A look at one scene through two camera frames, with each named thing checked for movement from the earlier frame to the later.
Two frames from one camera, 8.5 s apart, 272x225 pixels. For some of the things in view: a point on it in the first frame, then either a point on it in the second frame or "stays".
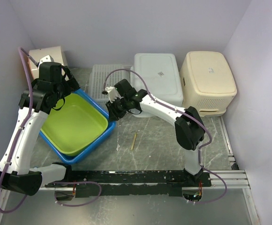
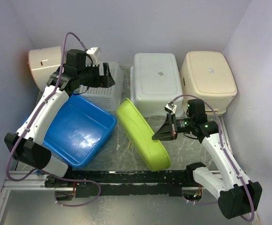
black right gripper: x=113 y=115 → x=169 y=131
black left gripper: x=71 y=85 → x=102 y=81
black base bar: x=109 y=183 stays
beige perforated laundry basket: x=208 y=82 stays
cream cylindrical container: x=55 y=52 stays
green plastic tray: x=69 y=128 → x=140 y=132
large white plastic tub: x=161 y=73 stays
